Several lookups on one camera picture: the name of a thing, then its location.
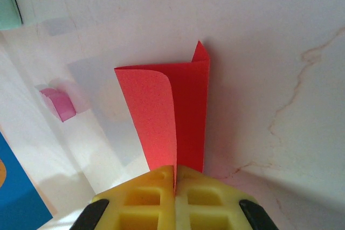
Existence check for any red square paper sheet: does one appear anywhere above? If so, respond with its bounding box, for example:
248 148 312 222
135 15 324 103
113 40 210 196

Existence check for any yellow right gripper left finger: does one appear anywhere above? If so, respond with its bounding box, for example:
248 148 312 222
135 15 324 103
69 164 176 230

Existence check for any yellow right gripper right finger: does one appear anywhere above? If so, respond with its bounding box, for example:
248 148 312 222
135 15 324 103
175 165 279 230

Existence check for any blue floral wall panel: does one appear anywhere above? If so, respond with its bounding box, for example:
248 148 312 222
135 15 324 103
0 131 53 230

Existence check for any pink pill box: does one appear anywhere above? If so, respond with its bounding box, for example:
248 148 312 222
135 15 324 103
34 78 89 122

